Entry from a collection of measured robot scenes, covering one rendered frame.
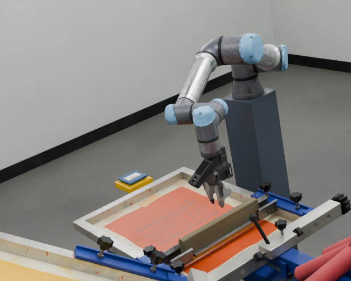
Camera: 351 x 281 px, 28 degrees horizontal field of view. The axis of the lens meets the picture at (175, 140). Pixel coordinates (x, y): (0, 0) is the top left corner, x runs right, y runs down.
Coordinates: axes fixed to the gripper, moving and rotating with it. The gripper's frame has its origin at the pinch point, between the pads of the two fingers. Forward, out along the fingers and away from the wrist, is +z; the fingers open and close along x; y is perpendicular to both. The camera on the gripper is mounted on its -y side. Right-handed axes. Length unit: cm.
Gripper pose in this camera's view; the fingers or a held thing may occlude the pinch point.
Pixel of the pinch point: (215, 203)
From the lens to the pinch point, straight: 249.3
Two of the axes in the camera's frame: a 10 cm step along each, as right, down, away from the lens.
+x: -5.9, -2.0, 7.8
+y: 7.9, -3.7, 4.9
